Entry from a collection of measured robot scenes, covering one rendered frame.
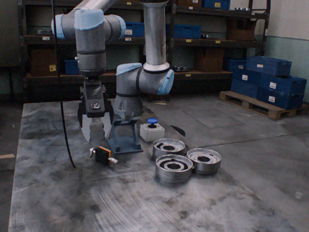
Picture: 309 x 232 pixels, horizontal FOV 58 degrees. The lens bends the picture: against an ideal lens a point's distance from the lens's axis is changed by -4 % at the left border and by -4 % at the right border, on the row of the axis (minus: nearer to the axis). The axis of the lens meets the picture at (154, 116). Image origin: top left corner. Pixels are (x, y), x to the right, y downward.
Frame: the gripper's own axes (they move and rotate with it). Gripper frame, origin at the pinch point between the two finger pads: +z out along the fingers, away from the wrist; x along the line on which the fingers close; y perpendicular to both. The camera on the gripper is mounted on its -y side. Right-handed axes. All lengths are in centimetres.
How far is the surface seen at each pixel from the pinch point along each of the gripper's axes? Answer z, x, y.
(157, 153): 7.5, -18.1, 0.0
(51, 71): 52, 31, 341
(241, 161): 104, -143, 129
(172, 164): 7.1, -20.3, -8.1
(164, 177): 7.5, -16.0, -13.5
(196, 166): 7.5, -26.7, -11.0
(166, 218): 8.2, -11.7, -28.3
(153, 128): 6.5, -21.8, 16.6
